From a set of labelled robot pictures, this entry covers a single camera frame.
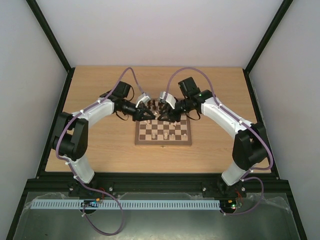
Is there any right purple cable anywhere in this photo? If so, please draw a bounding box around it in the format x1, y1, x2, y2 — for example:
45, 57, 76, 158
164, 66, 274, 216

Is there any grey slotted cable duct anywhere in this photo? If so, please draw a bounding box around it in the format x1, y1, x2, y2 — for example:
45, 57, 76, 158
30, 199, 221, 211

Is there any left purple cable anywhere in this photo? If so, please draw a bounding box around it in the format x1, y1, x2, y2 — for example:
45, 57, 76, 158
54, 66, 146, 236

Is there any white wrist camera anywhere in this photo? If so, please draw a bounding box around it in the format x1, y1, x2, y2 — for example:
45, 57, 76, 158
135, 92, 151, 108
158, 91, 177, 109

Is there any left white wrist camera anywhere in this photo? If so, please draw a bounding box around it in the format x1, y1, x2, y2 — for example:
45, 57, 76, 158
135, 92, 151, 108

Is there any wooden chess board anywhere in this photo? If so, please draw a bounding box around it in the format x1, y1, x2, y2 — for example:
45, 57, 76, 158
134, 115, 192, 147

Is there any left black frame post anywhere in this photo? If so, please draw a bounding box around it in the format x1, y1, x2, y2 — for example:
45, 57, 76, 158
26, 0, 76, 73

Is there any purple cable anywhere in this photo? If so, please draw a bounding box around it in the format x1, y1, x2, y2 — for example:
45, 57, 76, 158
164, 66, 274, 216
54, 66, 146, 236

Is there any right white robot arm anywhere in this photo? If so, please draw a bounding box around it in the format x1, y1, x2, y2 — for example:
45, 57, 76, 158
159, 77, 270, 196

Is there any metal front tray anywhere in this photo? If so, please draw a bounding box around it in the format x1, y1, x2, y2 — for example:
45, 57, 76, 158
12, 192, 300, 240

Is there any black frame post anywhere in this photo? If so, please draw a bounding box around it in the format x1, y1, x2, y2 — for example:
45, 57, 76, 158
26, 0, 76, 73
243, 0, 295, 73

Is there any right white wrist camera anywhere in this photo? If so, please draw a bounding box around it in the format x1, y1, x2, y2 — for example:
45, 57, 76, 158
158, 91, 177, 109

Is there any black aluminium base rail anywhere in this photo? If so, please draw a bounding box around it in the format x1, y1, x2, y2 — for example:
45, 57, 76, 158
22, 172, 292, 199

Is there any left white pieces pile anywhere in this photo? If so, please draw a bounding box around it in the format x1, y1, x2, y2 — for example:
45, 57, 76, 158
144, 111, 159, 125

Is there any right black frame post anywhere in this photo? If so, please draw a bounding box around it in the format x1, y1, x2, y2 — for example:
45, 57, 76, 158
243, 0, 295, 73

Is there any dark chess pieces row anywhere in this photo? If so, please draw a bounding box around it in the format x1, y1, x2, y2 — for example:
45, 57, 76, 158
146, 99, 163, 111

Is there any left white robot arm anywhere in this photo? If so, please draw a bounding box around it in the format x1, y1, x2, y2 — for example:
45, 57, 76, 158
49, 81, 156, 184

